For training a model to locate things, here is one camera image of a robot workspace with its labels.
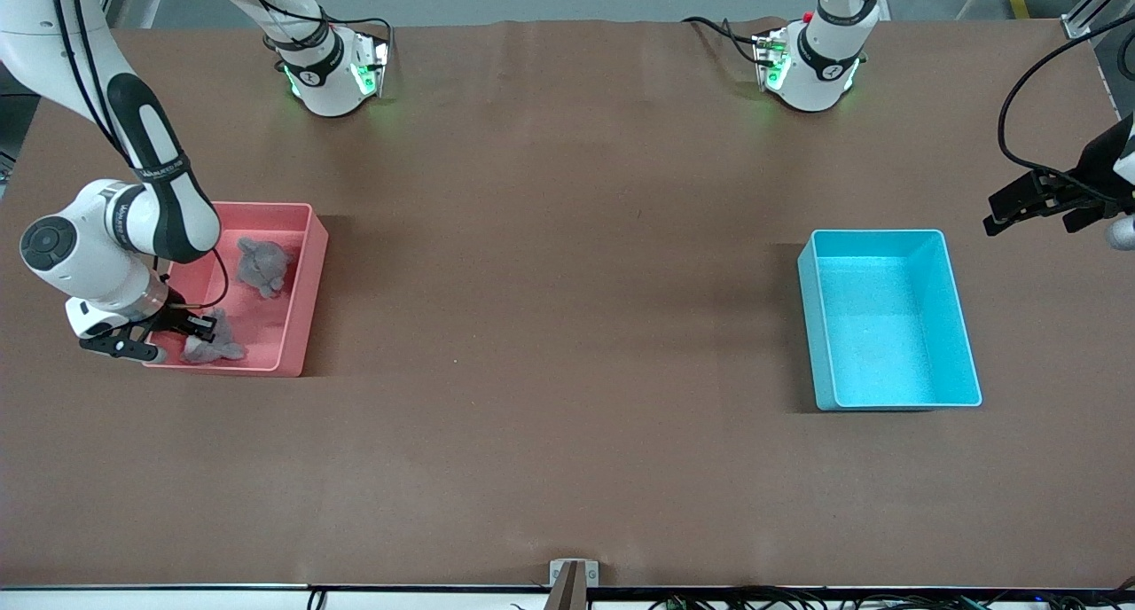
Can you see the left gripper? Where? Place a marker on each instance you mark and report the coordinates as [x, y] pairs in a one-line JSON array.
[[1102, 163]]

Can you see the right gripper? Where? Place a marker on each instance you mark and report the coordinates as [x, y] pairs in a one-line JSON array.
[[175, 317]]

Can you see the grey Totoro plush toy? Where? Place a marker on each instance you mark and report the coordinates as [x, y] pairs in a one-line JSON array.
[[222, 348], [262, 264]]

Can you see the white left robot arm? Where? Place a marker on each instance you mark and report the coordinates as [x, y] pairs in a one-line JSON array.
[[825, 60]]

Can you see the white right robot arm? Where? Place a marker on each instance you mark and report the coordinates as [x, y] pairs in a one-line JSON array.
[[80, 264]]

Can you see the pink plastic box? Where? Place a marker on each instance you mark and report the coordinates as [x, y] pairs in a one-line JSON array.
[[266, 326]]

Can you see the blue plastic box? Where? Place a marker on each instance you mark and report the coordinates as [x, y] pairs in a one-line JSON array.
[[887, 344]]

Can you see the brown table cover sheet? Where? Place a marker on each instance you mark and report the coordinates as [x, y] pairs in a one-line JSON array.
[[567, 238]]

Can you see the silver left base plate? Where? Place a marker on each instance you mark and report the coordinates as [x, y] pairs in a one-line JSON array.
[[764, 60]]

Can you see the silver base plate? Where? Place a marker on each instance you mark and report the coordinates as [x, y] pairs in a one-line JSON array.
[[379, 65], [764, 60]]

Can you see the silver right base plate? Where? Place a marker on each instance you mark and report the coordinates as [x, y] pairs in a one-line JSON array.
[[379, 65]]

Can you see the metal table edge bracket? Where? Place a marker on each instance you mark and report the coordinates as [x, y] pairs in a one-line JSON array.
[[554, 573]]

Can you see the brown post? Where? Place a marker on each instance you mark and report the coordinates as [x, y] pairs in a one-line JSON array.
[[569, 592]]

